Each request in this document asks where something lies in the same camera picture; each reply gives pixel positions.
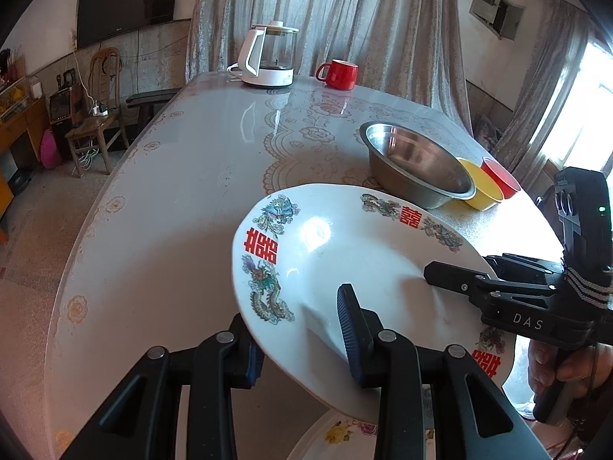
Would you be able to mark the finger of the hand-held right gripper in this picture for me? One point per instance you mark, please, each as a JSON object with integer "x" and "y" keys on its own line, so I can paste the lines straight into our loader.
{"x": 450, "y": 275}
{"x": 522, "y": 266}

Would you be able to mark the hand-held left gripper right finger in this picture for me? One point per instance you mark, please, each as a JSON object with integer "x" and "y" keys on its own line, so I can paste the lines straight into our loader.
{"x": 347, "y": 326}

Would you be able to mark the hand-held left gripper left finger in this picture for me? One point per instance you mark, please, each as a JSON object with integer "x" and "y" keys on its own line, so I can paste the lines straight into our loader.
{"x": 255, "y": 366}

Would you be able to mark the yellow bowl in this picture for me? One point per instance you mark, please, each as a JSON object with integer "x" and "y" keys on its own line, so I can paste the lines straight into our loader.
{"x": 483, "y": 187}

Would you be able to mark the white dragon print plate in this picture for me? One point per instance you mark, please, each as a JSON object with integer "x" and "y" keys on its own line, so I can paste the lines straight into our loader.
{"x": 335, "y": 230}

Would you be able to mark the person's right hand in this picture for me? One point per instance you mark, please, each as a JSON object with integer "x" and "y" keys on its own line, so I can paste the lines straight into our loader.
{"x": 539, "y": 364}

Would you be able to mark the small red bowl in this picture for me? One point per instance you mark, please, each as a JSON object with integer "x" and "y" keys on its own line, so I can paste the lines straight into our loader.
{"x": 503, "y": 177}

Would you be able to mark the white floral print plate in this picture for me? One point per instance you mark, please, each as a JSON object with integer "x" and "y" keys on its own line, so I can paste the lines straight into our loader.
{"x": 325, "y": 441}

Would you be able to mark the stainless steel bowl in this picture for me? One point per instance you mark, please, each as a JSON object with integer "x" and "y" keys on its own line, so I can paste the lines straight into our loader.
{"x": 416, "y": 163}

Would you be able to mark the floral cloth bundle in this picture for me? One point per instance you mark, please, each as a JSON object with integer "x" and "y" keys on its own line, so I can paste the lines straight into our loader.
{"x": 488, "y": 132}

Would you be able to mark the bright window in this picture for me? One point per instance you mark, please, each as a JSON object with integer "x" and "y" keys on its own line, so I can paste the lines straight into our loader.
{"x": 582, "y": 105}

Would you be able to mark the grey window curtain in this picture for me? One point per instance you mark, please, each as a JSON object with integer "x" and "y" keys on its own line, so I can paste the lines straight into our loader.
{"x": 541, "y": 81}

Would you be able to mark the floral patterned tablecloth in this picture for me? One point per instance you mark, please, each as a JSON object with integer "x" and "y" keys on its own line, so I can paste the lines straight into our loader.
{"x": 191, "y": 177}

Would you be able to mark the red mug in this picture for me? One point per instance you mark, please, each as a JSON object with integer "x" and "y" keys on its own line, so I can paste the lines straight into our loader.
{"x": 342, "y": 76}

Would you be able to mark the white glass electric kettle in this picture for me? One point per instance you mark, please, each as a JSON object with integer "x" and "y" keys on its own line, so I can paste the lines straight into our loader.
{"x": 268, "y": 74}

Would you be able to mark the grey patterned curtain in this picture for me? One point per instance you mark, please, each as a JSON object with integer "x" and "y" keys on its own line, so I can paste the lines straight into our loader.
{"x": 335, "y": 9}

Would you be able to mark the pink bag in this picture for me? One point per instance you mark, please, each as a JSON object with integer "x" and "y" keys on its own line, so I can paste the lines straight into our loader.
{"x": 49, "y": 151}

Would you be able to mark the white power strip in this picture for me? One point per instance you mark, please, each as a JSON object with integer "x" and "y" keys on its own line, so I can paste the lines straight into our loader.
{"x": 99, "y": 109}

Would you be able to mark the orange wooden cabinet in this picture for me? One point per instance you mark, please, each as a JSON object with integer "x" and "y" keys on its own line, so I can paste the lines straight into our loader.
{"x": 17, "y": 129}

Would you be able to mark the grey wall electrical box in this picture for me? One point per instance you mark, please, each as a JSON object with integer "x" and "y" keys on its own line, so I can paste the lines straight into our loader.
{"x": 495, "y": 7}

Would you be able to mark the black wall television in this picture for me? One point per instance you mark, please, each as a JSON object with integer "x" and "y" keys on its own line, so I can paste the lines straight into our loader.
{"x": 124, "y": 5}

